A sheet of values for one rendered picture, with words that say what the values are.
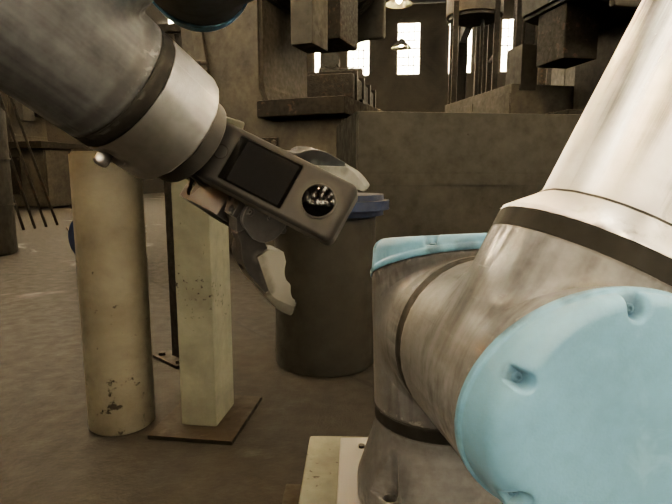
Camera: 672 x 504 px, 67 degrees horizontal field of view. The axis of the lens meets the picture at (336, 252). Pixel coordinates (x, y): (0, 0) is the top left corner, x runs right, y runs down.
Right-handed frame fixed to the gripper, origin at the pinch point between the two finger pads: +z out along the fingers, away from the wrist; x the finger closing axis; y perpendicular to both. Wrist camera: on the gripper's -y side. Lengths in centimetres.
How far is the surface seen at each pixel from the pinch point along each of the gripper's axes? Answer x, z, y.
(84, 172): 6, 0, 57
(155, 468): 42, 24, 30
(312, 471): 22.9, 17.6, 0.0
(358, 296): -2, 60, 37
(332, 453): 20.7, 21.6, 1.1
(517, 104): -184, 250, 137
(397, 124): -77, 115, 103
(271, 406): 28, 48, 34
